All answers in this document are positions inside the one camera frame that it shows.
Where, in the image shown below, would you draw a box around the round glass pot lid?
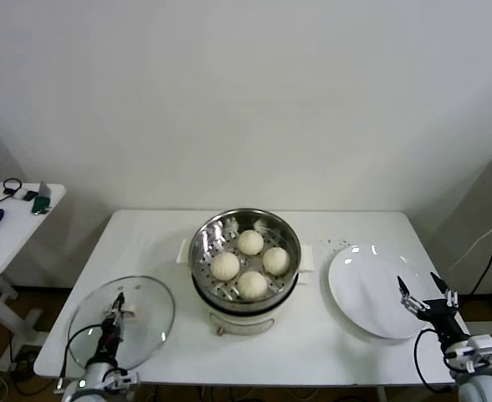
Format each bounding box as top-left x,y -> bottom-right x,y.
68,275 -> 177,372

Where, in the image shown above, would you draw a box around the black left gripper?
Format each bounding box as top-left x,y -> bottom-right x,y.
95,292 -> 127,367

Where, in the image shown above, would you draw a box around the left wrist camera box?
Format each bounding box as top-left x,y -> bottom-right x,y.
103,370 -> 141,389

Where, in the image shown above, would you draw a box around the white furniture base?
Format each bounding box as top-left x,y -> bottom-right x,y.
463,299 -> 492,336

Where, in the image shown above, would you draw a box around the large white plate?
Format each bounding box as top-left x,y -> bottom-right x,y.
327,244 -> 434,340

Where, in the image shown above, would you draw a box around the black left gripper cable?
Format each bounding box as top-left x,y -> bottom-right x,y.
59,324 -> 105,390

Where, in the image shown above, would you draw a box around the white steamed baozi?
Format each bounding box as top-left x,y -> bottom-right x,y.
210,251 -> 241,281
236,229 -> 265,256
262,246 -> 291,276
237,271 -> 269,301

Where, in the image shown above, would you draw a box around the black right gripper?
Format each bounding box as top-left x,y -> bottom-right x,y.
396,271 -> 471,342

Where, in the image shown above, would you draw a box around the stainless steel steamer basket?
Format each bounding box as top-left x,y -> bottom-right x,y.
177,208 -> 315,304

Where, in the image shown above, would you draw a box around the dark crumb specks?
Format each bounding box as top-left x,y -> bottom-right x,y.
317,236 -> 351,252

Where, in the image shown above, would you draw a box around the white wall cable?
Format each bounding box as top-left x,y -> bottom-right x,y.
446,207 -> 492,273

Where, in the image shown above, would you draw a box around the looped black cable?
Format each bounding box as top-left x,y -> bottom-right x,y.
2,178 -> 23,197

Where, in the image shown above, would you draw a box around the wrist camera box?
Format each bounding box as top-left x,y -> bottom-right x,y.
103,370 -> 141,389
465,333 -> 492,366

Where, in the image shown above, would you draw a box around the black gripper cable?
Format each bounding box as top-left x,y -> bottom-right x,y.
413,328 -> 456,394
59,324 -> 105,390

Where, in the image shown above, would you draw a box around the small white side table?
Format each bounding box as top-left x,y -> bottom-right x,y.
0,182 -> 67,374

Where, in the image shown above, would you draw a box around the white electric cooking pot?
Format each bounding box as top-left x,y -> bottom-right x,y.
191,267 -> 310,338

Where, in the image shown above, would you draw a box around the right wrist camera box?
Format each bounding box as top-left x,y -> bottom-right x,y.
465,333 -> 492,366

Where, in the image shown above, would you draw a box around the green circuit board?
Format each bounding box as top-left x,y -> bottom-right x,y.
30,181 -> 54,217

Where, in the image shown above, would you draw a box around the white work table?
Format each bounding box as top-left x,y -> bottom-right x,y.
33,209 -> 489,402

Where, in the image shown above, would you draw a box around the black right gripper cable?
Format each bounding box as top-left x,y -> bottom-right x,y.
413,328 -> 456,394

